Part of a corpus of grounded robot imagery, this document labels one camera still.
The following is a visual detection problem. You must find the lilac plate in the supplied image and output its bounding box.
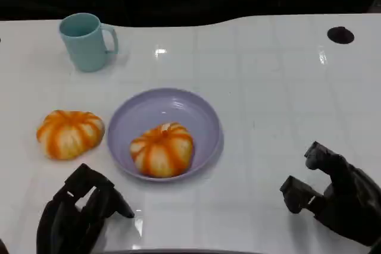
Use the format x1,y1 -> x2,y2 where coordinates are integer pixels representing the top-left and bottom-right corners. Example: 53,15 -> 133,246
107,87 -> 224,182

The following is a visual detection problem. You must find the black table cable grommet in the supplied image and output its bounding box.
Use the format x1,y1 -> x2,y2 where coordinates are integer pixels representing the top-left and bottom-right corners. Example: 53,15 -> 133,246
327,26 -> 355,45

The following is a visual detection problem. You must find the orange white toy bread roll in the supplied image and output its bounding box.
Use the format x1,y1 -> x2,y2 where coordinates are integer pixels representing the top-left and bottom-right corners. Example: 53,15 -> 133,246
36,109 -> 105,161
129,121 -> 194,178

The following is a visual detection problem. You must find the pale green mug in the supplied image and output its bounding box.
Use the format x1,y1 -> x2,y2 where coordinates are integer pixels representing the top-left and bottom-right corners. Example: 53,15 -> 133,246
58,12 -> 119,73

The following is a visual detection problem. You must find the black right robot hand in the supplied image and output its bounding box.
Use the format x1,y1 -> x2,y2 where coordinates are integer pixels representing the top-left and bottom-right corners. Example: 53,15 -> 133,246
279,140 -> 381,247

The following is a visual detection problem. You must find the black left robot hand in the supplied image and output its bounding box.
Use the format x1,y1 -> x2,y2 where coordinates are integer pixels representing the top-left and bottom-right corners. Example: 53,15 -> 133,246
36,163 -> 135,254

